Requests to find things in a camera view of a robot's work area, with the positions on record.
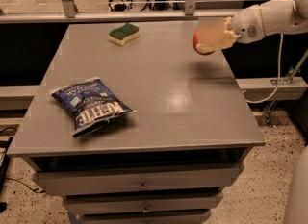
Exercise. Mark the grey drawer cabinet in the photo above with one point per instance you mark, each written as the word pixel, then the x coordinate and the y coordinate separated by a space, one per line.
pixel 166 162

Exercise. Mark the red apple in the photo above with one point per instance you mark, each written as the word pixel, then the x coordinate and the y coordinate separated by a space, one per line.
pixel 200 48

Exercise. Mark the blue Kettle chips bag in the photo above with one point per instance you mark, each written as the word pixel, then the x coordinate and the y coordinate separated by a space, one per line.
pixel 90 104

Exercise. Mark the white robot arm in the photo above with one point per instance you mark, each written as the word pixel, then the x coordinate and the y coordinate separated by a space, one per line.
pixel 284 17

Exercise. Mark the metal railing frame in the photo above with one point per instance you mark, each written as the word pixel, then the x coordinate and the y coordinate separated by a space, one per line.
pixel 128 13

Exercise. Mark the green yellow sponge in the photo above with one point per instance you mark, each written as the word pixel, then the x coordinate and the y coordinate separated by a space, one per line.
pixel 121 35

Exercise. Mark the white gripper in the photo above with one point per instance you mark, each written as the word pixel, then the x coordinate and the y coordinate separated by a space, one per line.
pixel 247 26

